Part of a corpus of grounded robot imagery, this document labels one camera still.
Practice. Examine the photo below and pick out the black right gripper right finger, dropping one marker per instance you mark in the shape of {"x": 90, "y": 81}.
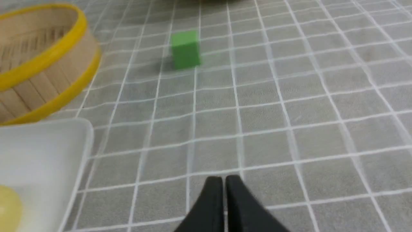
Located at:
{"x": 245, "y": 212}

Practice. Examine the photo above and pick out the white square plate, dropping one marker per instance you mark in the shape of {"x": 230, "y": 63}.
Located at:
{"x": 44, "y": 163}

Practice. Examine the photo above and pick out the green cube block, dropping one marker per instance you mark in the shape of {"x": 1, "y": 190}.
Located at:
{"x": 185, "y": 49}

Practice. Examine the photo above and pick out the yellow steamed bun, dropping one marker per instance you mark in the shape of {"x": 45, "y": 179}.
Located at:
{"x": 11, "y": 209}

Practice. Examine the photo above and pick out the bamboo steamer basket yellow rim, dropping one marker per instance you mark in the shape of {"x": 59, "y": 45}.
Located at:
{"x": 48, "y": 56}

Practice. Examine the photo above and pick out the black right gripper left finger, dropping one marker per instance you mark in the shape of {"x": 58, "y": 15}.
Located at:
{"x": 207, "y": 213}

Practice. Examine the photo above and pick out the grey checkered tablecloth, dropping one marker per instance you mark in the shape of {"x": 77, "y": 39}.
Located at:
{"x": 309, "y": 101}

